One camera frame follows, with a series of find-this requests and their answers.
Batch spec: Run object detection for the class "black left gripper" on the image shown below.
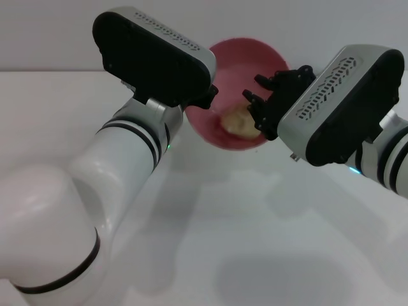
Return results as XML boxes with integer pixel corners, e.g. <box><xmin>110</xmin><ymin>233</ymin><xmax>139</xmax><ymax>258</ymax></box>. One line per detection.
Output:
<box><xmin>190</xmin><ymin>84</ymin><xmax>219</xmax><ymax>111</ymax></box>

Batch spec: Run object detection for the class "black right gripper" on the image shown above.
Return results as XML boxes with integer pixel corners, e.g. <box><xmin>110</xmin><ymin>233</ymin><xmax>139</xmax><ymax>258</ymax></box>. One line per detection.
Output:
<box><xmin>242</xmin><ymin>64</ymin><xmax>317</xmax><ymax>142</ymax></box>

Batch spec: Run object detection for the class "round tan egg yolk pastry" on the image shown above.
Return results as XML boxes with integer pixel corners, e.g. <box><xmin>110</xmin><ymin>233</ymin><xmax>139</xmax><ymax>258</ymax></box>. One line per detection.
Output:
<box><xmin>221</xmin><ymin>106</ymin><xmax>261</xmax><ymax>140</ymax></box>

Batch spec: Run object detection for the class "pink plastic bowl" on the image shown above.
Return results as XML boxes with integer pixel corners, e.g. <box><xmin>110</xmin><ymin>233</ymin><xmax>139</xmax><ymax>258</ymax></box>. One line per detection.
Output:
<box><xmin>184</xmin><ymin>37</ymin><xmax>293</xmax><ymax>151</ymax></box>

